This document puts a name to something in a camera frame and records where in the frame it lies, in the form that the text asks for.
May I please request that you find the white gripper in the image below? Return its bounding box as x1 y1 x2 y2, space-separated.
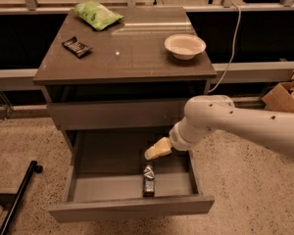
144 117 203 161

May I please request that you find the silver blue redbull can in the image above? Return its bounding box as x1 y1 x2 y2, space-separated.
142 163 155 197

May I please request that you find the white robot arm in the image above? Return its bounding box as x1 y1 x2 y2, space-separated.
145 95 294 160

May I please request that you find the open grey middle drawer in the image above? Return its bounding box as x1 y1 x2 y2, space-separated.
49 126 215 222

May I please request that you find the grey drawer cabinet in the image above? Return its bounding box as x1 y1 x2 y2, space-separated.
32 6 218 223

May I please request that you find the closed grey top drawer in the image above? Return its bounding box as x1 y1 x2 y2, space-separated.
47 100 186 130

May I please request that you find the white paper bowl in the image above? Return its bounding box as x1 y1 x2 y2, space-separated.
165 34 206 61

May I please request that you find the black snack bar wrapper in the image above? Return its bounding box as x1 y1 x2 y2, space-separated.
62 36 92 59

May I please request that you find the black metal stand leg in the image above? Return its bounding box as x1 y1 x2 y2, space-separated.
0 161 43 235

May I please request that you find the cardboard box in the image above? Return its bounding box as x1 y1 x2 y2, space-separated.
262 81 294 113

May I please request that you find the green chip bag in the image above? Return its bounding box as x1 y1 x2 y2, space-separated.
73 1 123 31

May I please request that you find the grey window rail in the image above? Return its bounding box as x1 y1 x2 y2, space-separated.
0 61 294 91

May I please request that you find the white power cable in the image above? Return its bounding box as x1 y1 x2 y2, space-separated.
207 3 242 94

